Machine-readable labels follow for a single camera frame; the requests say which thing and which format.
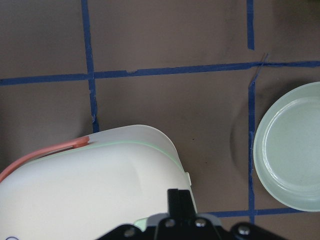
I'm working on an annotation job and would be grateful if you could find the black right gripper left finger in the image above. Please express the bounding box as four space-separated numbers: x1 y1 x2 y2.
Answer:
167 189 179 218

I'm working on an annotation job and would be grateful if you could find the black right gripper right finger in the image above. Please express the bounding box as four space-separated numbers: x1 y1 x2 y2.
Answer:
178 189 196 218

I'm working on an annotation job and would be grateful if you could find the green plate near right arm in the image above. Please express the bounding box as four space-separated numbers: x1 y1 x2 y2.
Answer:
252 82 320 212

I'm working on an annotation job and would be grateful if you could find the white rice cooker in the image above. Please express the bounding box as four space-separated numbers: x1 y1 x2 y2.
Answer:
0 125 191 240

